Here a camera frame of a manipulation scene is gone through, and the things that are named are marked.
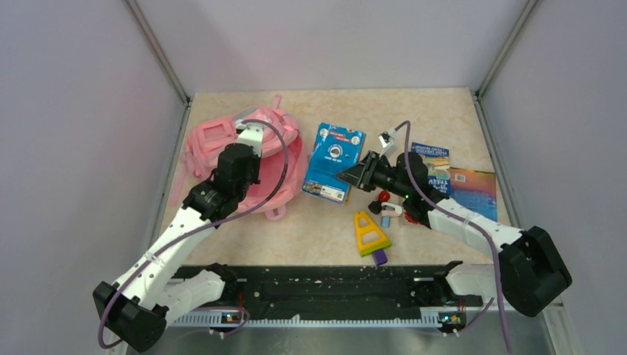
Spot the pink student backpack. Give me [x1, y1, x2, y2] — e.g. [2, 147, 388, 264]
[168, 95, 308, 220]

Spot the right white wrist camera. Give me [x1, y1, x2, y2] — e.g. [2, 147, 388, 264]
[379, 128, 397, 158]

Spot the colourful thin book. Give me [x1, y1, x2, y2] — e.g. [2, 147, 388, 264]
[449, 167, 498, 221]

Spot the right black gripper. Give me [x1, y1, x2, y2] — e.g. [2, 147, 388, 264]
[336, 150, 411, 199]

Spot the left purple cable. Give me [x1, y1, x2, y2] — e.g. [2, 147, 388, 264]
[97, 118, 290, 351]

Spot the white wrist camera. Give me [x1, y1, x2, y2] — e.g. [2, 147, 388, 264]
[236, 122, 264, 158]
[379, 128, 397, 158]

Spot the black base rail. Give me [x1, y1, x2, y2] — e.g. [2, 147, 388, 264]
[171, 264, 535, 325]

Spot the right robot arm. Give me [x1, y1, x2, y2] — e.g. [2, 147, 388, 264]
[336, 151, 573, 317]

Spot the blue card game box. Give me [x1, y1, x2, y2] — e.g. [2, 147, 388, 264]
[302, 123, 366, 205]

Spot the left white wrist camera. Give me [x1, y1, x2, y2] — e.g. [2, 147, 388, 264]
[236, 122, 264, 158]

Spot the red black stamp toy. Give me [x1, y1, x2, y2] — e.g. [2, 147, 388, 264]
[368, 190, 391, 214]

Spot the blue story book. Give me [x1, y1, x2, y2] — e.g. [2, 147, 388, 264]
[411, 142, 452, 195]

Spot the yellow green purple block toy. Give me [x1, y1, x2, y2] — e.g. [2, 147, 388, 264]
[353, 211, 392, 266]

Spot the red keyboard booklet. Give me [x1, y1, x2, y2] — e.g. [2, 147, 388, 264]
[401, 198, 421, 226]

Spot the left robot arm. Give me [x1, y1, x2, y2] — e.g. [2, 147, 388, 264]
[92, 141, 267, 352]

